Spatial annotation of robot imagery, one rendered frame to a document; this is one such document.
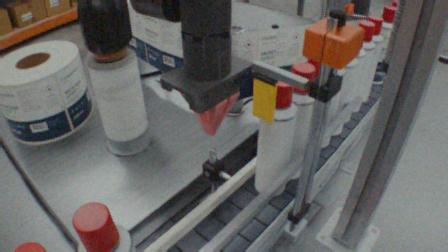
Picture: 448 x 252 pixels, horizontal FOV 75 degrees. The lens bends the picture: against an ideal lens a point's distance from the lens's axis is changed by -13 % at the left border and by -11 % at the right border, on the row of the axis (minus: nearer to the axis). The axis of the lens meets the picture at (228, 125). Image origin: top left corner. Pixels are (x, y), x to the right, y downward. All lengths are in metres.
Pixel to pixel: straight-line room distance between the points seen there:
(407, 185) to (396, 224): 0.11
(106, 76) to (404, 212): 0.57
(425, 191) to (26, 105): 0.80
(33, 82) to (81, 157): 0.17
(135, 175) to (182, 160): 0.09
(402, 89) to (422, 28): 0.07
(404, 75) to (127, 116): 0.43
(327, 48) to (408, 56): 0.11
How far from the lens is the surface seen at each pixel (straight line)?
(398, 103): 0.40
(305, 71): 0.46
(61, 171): 0.66
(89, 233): 0.28
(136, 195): 0.57
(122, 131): 0.61
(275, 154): 0.48
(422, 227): 0.66
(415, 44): 0.37
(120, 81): 0.55
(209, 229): 0.51
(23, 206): 0.71
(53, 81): 0.68
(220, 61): 0.37
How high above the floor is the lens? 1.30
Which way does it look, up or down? 38 degrees down
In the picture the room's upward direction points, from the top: straight up
